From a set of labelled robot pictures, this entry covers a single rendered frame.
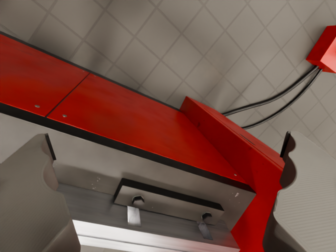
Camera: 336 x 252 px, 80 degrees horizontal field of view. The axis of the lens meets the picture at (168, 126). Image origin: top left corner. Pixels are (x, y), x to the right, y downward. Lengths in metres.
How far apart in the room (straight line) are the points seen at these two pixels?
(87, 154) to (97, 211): 0.12
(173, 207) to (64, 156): 0.29
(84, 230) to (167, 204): 0.20
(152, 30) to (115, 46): 0.24
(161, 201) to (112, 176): 0.13
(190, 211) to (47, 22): 1.15
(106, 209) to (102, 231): 0.05
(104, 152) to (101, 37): 0.91
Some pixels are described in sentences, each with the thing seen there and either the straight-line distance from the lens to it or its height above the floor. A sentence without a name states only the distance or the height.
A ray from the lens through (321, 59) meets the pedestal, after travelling 1.76.
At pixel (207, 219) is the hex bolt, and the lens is 0.60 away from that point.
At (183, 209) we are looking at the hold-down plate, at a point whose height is 0.90.
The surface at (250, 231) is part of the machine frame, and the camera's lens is 0.70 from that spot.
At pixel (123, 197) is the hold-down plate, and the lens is 0.51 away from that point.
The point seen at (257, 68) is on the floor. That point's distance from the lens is 1.59.
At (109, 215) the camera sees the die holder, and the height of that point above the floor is 0.94.
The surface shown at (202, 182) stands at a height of 0.88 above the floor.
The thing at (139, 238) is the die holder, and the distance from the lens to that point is 0.51.
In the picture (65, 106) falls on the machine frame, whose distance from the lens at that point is 0.60.
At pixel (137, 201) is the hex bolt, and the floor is 0.92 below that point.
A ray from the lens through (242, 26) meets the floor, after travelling 1.51.
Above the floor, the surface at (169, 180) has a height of 0.88.
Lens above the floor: 1.29
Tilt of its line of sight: 65 degrees down
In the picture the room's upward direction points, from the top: 150 degrees clockwise
